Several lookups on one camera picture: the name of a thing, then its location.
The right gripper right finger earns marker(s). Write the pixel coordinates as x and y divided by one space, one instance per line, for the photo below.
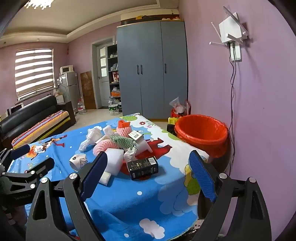
250 219

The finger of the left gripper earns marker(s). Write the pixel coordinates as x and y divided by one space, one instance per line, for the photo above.
21 151
43 167

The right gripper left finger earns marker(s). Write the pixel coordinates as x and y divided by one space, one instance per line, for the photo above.
46 220

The pink foam fruit net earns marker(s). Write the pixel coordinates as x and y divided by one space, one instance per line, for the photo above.
103 145

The white foam block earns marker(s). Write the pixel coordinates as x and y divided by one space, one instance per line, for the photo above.
114 160

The red lined trash bin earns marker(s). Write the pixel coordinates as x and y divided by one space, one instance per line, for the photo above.
203 132

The black leather sofa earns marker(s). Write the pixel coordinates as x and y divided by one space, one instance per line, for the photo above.
28 116

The white paper cup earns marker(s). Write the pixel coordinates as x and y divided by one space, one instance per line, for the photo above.
78 161

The striped sofa cushion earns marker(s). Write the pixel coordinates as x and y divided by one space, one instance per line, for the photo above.
42 129

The small white foam piece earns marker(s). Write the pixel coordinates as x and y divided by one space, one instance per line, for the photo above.
104 179

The clear water jug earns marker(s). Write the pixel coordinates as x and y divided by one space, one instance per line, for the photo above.
81 107

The silver refrigerator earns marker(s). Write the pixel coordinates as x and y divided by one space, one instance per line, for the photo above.
69 87

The pink orange foam net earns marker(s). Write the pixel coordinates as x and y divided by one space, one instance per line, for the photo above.
123 128

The striped window blind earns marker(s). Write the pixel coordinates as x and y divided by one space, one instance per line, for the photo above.
34 72

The large water bottle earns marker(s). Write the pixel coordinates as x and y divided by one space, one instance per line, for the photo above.
113 106

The brown wooden board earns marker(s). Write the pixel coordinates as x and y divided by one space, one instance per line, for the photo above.
87 90

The blue cartoon tablecloth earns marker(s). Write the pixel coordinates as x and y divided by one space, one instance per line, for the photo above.
160 207

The white paper cone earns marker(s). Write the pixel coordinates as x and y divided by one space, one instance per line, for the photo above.
142 146

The black product box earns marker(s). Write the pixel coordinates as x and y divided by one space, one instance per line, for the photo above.
142 168

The white microwave oven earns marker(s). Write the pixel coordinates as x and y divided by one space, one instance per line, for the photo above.
66 69

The white panel door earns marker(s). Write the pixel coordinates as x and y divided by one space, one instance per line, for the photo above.
102 67

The yellow crate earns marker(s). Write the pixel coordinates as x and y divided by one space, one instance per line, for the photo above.
172 120

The dark open shelf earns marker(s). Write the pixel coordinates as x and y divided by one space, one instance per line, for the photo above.
113 73

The red basket on floor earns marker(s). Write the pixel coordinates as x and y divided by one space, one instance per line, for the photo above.
177 115

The clear plastic bag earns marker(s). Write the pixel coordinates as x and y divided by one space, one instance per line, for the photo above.
178 108

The grey blue wardrobe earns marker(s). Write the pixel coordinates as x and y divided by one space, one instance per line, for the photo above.
153 67

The white wifi router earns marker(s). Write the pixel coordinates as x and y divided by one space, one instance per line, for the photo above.
230 30

